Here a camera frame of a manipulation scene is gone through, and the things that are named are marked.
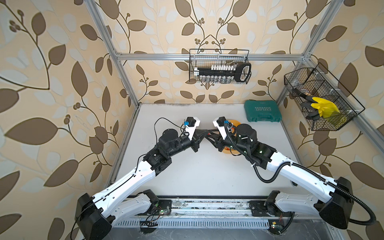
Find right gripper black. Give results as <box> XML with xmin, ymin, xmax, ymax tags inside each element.
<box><xmin>205</xmin><ymin>127</ymin><xmax>250</xmax><ymax>156</ymax></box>

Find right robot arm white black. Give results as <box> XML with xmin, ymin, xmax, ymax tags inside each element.
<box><xmin>213</xmin><ymin>119</ymin><xmax>377</xmax><ymax>230</ymax></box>

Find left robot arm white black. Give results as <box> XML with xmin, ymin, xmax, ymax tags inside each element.
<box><xmin>74</xmin><ymin>129</ymin><xmax>209</xmax><ymax>240</ymax></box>

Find yellow plastic tray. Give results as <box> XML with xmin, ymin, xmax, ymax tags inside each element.
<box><xmin>223</xmin><ymin>120</ymin><xmax>242</xmax><ymax>156</ymax></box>

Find green plastic tool case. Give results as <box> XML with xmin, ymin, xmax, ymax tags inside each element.
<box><xmin>244</xmin><ymin>100</ymin><xmax>282</xmax><ymax>123</ymax></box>

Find black pliers in basket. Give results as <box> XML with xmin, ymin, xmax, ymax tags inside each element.
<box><xmin>294</xmin><ymin>88</ymin><xmax>320</xmax><ymax>121</ymax></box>

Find yellow rubber glove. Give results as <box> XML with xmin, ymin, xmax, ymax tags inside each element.
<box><xmin>311</xmin><ymin>97</ymin><xmax>341</xmax><ymax>118</ymax></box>

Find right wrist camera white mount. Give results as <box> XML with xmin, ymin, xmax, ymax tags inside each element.
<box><xmin>213</xmin><ymin>117</ymin><xmax>233</xmax><ymax>140</ymax></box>

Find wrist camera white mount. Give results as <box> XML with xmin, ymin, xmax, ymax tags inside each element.
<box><xmin>213</xmin><ymin>117</ymin><xmax>233</xmax><ymax>140</ymax></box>
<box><xmin>184</xmin><ymin>117</ymin><xmax>201</xmax><ymax>141</ymax></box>

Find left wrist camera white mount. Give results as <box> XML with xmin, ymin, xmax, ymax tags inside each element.
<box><xmin>184</xmin><ymin>117</ymin><xmax>201</xmax><ymax>141</ymax></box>

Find socket set rail black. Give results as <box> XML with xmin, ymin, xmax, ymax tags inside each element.
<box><xmin>192</xmin><ymin>63</ymin><xmax>252</xmax><ymax>84</ymax></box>

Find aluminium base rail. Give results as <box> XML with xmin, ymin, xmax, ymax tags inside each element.
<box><xmin>89</xmin><ymin>197</ymin><xmax>337</xmax><ymax>229</ymax></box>

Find black wire basket back wall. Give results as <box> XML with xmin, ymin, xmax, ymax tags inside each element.
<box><xmin>189</xmin><ymin>49</ymin><xmax>252</xmax><ymax>85</ymax></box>

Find black wire basket wall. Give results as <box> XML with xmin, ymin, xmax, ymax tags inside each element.
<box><xmin>189</xmin><ymin>49</ymin><xmax>252</xmax><ymax>85</ymax></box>
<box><xmin>284</xmin><ymin>63</ymin><xmax>366</xmax><ymax>131</ymax></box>

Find black wire basket right wall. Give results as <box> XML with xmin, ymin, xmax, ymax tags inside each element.
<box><xmin>284</xmin><ymin>63</ymin><xmax>366</xmax><ymax>131</ymax></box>

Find black corrugated cable right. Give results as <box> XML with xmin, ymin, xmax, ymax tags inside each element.
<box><xmin>223</xmin><ymin>119</ymin><xmax>377</xmax><ymax>235</ymax></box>

